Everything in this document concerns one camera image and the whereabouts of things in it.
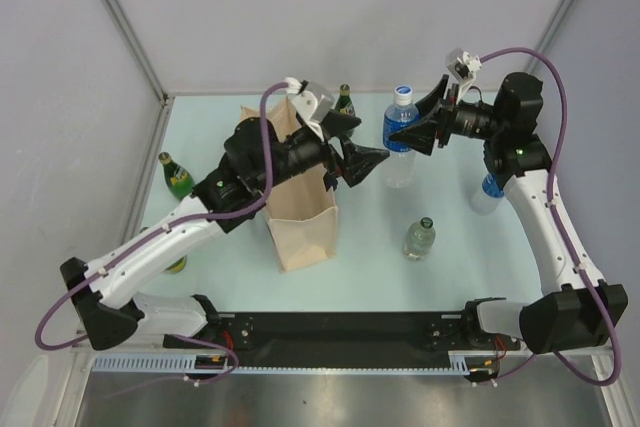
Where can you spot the beige canvas tote bag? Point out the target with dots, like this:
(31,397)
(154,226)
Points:
(302,218)

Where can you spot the aluminium corner post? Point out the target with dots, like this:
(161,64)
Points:
(131,40)
(565,2)

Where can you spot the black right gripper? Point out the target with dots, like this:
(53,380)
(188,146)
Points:
(421,137)

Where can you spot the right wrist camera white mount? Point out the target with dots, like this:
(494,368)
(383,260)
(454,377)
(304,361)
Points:
(464,67)

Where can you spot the green Perrier bottle back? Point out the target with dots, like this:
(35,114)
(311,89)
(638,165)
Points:
(344,104)

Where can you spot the aluminium corner post left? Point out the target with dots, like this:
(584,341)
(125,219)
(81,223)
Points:
(131,40)

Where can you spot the clear glass bottle green cap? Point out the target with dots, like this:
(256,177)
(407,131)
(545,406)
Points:
(419,239)

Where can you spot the white slotted cable duct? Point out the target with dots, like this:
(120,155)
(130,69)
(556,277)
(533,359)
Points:
(192,364)

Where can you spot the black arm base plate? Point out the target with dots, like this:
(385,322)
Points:
(352,339)

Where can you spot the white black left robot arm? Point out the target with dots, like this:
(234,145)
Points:
(105,291)

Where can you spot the green bottle far left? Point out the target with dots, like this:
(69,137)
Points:
(177,179)

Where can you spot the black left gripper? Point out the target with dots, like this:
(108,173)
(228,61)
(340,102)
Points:
(357,160)

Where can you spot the blue label bottle right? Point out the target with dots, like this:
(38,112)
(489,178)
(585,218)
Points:
(487,197)

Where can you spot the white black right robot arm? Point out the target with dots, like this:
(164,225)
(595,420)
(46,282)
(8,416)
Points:
(576,302)

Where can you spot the green bottle front left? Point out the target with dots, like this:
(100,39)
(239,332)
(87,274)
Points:
(176,266)

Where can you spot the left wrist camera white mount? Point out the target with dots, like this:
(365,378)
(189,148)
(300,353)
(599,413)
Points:
(312,103)

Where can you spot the aluminium corner post right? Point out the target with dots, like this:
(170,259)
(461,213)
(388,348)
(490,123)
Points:
(565,2)

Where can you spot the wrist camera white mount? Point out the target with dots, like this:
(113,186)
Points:
(312,103)
(464,67)

